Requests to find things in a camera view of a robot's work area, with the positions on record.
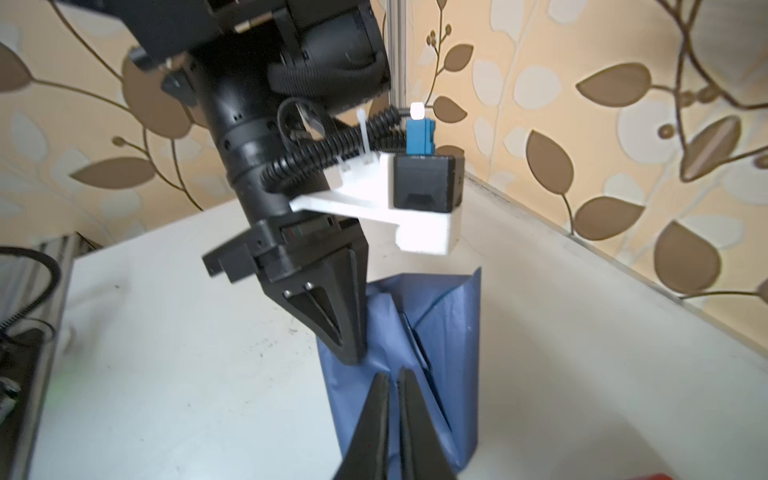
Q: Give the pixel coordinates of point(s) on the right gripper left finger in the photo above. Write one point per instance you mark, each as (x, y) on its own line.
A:
(367, 455)

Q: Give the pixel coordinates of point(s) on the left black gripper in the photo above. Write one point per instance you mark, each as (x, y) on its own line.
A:
(314, 266)

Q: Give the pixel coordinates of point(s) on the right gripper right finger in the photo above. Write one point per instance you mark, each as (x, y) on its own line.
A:
(421, 453)

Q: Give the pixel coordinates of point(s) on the light blue wrapping paper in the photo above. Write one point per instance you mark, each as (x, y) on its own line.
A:
(430, 324)

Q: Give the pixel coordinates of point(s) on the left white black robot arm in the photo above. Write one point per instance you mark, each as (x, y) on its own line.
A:
(270, 78)

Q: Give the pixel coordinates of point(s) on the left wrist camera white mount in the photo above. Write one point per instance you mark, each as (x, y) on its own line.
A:
(419, 192)

